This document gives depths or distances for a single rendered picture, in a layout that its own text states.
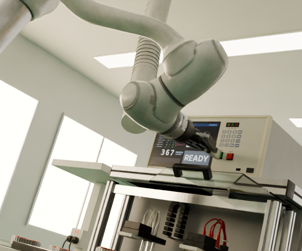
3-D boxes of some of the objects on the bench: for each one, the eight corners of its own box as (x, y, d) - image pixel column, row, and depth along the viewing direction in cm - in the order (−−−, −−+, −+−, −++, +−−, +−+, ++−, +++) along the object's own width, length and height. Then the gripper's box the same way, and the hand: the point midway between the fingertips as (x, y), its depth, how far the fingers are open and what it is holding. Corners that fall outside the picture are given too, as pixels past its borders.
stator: (25, 249, 174) (29, 238, 175) (3, 242, 180) (6, 232, 181) (44, 253, 184) (47, 244, 185) (22, 247, 189) (25, 238, 190)
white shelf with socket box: (73, 261, 211) (102, 162, 224) (23, 246, 235) (52, 158, 248) (123, 274, 235) (148, 185, 249) (74, 260, 259) (98, 179, 273)
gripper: (154, 137, 138) (198, 165, 154) (191, 138, 129) (233, 167, 146) (161, 113, 140) (204, 143, 157) (198, 113, 131) (238, 144, 148)
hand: (213, 151), depth 149 cm, fingers closed
